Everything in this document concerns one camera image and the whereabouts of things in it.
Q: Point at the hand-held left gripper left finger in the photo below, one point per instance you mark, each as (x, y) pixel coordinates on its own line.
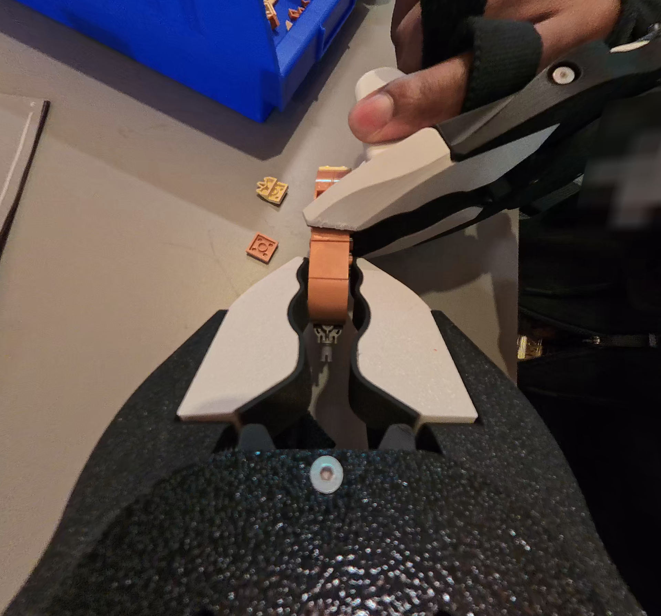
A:
(242, 358)

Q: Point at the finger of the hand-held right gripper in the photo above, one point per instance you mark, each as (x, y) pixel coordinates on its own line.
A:
(392, 177)
(439, 226)

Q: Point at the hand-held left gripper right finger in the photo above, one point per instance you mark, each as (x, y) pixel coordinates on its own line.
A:
(413, 363)

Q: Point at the brown square lego plate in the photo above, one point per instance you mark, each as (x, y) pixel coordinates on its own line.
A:
(262, 248)

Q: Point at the long multicoloured lego build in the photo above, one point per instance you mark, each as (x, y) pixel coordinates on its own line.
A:
(328, 285)

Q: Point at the yellow toothed lego piece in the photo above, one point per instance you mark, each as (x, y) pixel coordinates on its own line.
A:
(272, 190)

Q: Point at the pile of brown lego pieces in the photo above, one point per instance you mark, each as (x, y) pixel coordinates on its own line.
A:
(272, 7)

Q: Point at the gold metallic charm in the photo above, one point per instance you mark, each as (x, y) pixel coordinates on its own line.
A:
(529, 347)

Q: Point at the person's black clothed body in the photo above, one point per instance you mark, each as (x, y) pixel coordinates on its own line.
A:
(594, 420)

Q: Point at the blue plastic storage bin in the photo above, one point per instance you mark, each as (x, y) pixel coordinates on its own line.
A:
(180, 17)

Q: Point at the grey instruction booklet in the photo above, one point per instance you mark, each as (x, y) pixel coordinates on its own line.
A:
(15, 161)

